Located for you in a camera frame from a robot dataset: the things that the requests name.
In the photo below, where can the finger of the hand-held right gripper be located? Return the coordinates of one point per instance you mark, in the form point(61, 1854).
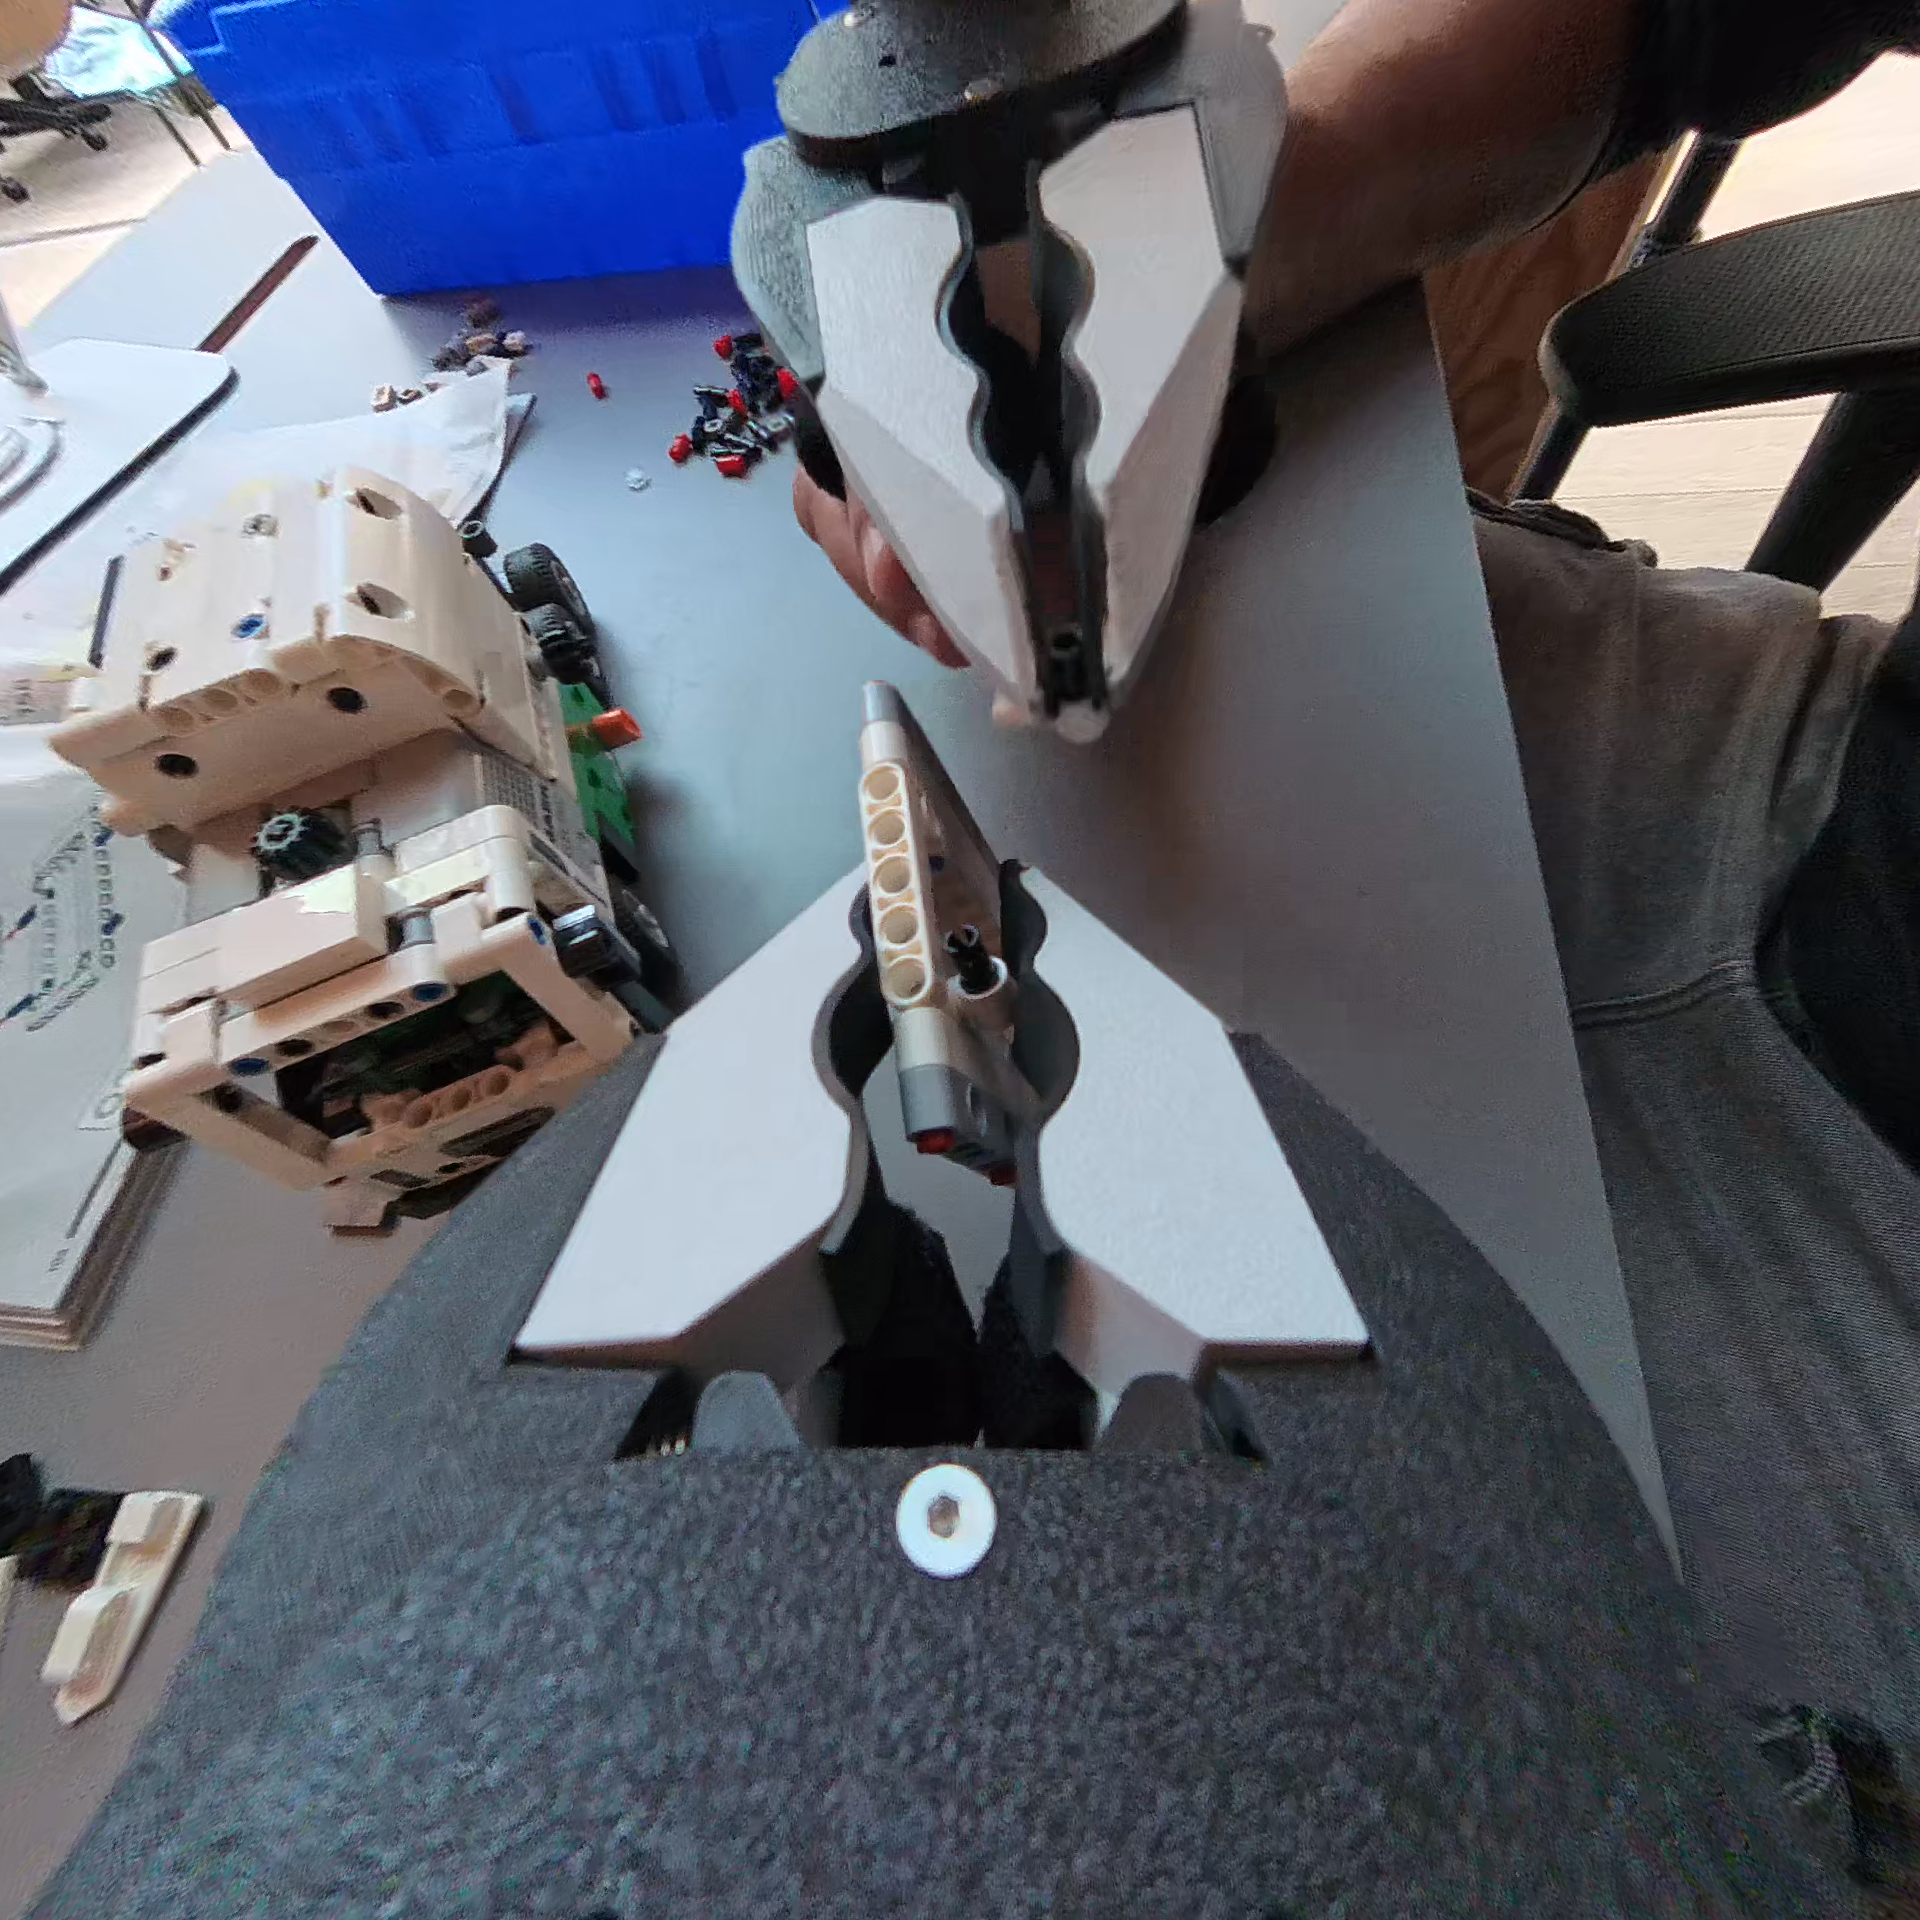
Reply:
point(1154, 331)
point(902, 421)

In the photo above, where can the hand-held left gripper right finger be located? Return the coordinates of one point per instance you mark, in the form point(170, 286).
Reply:
point(1184, 1200)

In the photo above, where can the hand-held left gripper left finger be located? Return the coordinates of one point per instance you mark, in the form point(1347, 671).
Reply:
point(705, 1186)

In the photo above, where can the grey and white lego panel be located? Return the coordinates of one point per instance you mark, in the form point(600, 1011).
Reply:
point(902, 886)

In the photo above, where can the pile of small lego pins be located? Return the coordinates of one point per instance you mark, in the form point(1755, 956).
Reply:
point(734, 421)

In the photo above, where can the cluster of brown lego pieces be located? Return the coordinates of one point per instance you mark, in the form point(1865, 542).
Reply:
point(481, 340)

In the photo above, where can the white lego truck model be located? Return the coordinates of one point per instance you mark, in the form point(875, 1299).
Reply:
point(301, 599)

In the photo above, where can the lego instruction booklet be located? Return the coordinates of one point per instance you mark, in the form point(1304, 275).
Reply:
point(61, 1200)

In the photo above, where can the white lego panel piece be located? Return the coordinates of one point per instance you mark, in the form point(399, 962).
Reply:
point(119, 1589)

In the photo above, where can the black lego pieces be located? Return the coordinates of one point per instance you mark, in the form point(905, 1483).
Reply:
point(66, 1530)

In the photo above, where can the person's right hand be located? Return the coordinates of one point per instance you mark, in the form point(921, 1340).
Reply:
point(878, 579)

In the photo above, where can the blue plastic bin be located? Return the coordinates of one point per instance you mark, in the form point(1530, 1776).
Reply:
point(494, 149)

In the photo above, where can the clear plastic bag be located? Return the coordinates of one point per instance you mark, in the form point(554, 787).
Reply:
point(451, 435)

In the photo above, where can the black chair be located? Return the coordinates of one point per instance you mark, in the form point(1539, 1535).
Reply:
point(1725, 331)

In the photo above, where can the white stand base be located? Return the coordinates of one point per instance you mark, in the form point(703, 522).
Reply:
point(119, 421)

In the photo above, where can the black office chair base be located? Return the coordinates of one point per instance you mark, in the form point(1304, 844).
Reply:
point(53, 130)

